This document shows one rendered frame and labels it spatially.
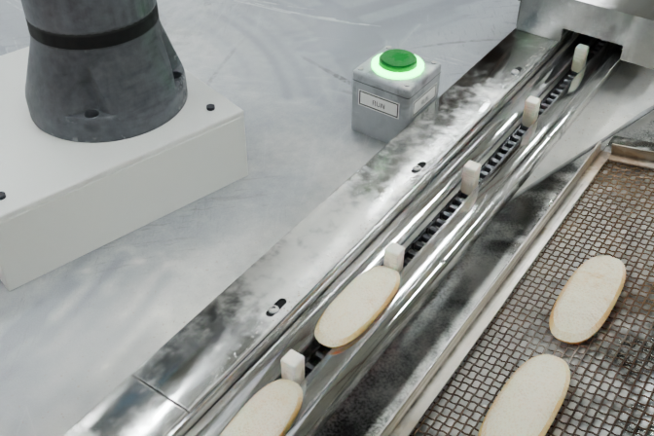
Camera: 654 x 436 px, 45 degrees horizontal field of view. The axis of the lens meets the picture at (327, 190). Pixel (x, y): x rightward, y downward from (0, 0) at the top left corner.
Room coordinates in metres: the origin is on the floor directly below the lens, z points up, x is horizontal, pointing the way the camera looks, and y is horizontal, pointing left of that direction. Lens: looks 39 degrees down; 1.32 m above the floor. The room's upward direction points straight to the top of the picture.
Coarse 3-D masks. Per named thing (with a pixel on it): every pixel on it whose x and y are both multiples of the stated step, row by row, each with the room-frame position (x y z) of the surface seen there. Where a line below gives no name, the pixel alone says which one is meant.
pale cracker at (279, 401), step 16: (272, 384) 0.35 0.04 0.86; (288, 384) 0.35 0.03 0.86; (256, 400) 0.34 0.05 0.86; (272, 400) 0.34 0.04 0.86; (288, 400) 0.34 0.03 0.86; (240, 416) 0.33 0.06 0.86; (256, 416) 0.33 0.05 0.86; (272, 416) 0.33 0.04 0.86; (288, 416) 0.33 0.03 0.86; (224, 432) 0.31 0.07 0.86; (240, 432) 0.31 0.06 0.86; (256, 432) 0.31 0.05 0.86; (272, 432) 0.31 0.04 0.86
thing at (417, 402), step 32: (608, 160) 0.58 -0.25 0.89; (640, 160) 0.57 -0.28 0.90; (576, 192) 0.53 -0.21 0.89; (544, 224) 0.49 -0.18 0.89; (608, 224) 0.48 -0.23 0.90; (640, 224) 0.48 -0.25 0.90; (512, 256) 0.44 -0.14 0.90; (576, 256) 0.45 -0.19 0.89; (640, 256) 0.44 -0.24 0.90; (512, 288) 0.42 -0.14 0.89; (640, 288) 0.41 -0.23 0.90; (480, 320) 0.38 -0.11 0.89; (544, 320) 0.38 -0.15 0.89; (640, 320) 0.37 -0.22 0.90; (448, 352) 0.35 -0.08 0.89; (480, 352) 0.36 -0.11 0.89; (512, 352) 0.35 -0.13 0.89; (544, 352) 0.35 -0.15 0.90; (640, 352) 0.34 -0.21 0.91; (416, 384) 0.32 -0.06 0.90; (448, 384) 0.33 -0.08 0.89; (480, 384) 0.33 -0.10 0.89; (576, 384) 0.32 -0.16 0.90; (416, 416) 0.30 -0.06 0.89; (448, 416) 0.30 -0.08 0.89; (480, 416) 0.30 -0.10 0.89; (640, 416) 0.29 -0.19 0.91
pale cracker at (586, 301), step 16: (608, 256) 0.44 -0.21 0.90; (576, 272) 0.42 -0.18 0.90; (592, 272) 0.42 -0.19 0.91; (608, 272) 0.42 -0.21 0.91; (624, 272) 0.42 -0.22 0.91; (576, 288) 0.40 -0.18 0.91; (592, 288) 0.40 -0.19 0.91; (608, 288) 0.40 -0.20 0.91; (560, 304) 0.39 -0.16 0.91; (576, 304) 0.38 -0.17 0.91; (592, 304) 0.38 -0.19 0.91; (608, 304) 0.39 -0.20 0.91; (560, 320) 0.37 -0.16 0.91; (576, 320) 0.37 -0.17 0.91; (592, 320) 0.37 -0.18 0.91; (560, 336) 0.36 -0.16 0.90; (576, 336) 0.36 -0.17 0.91
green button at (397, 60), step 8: (384, 56) 0.74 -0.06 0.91; (392, 56) 0.74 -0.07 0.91; (400, 56) 0.74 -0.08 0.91; (408, 56) 0.74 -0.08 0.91; (416, 56) 0.74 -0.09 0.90; (384, 64) 0.72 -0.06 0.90; (392, 64) 0.72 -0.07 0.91; (400, 64) 0.72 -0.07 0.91; (408, 64) 0.72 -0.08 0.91; (416, 64) 0.73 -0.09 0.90; (400, 72) 0.72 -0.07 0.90
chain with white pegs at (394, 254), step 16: (576, 48) 0.83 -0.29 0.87; (592, 48) 0.88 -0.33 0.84; (576, 64) 0.82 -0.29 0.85; (528, 112) 0.71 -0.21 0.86; (512, 144) 0.67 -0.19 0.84; (496, 160) 0.65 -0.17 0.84; (464, 176) 0.59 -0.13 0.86; (480, 176) 0.62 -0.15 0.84; (464, 192) 0.59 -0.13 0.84; (448, 208) 0.57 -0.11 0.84; (432, 224) 0.55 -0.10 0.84; (416, 240) 0.52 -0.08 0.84; (384, 256) 0.48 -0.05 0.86; (400, 256) 0.48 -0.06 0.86; (288, 352) 0.37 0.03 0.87; (320, 352) 0.40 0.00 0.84; (288, 368) 0.36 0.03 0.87; (304, 368) 0.37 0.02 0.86
